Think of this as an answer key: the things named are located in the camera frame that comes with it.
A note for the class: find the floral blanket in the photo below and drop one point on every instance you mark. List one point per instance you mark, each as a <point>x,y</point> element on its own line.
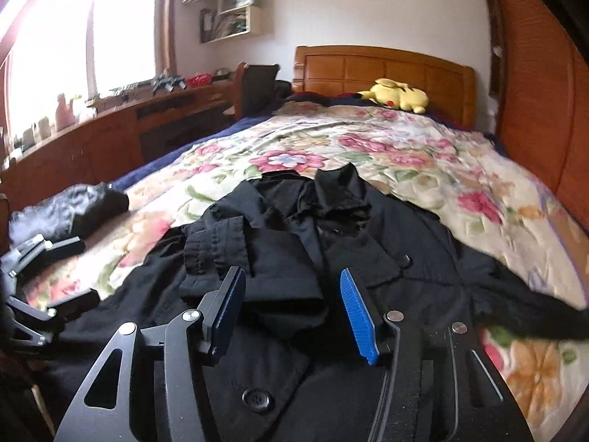
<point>368,147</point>

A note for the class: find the black coat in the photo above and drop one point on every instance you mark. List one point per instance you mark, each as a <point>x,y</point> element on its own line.
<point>285,221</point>

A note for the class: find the navy blue bedsheet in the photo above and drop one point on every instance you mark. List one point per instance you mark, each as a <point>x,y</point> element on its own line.
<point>248,122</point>

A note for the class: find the dark grey folded garment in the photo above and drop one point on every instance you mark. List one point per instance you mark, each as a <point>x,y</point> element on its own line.
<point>83,207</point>

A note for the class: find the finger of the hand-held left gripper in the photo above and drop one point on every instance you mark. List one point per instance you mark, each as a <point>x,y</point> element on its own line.
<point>76,301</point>
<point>66,247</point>

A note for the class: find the wooden desk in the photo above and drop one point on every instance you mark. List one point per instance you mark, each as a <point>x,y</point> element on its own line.
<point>106,133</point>

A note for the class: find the dark cloth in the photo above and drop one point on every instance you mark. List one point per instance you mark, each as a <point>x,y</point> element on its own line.
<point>303,97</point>

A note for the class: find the red basket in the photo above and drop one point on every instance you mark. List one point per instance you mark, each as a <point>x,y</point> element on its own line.
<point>198,80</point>

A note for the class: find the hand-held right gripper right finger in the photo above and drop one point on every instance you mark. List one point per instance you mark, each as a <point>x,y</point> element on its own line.
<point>361,320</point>

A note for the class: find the wooden bed headboard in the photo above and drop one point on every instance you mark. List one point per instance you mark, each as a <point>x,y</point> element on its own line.
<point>345,69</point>

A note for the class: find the white wall shelf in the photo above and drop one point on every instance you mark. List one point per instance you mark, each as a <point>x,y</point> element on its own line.
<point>253,20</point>

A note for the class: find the yellow plush toy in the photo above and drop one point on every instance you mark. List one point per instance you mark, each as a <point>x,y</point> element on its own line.
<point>400,94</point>

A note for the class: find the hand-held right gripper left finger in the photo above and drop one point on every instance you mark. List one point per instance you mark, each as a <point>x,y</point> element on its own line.
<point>228,315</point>

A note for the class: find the grey toy model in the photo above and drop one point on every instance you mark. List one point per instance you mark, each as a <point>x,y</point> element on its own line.
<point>168,82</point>

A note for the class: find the pink bottle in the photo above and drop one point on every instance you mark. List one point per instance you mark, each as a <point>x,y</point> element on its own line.
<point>64,113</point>

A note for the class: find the wooden slatted wardrobe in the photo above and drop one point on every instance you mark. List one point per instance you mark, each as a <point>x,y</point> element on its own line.
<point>529,78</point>

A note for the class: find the window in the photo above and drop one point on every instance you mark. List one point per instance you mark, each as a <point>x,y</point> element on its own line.
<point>124,23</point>

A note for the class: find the wooden chair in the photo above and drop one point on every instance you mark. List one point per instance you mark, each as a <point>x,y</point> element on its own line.
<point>239,87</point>

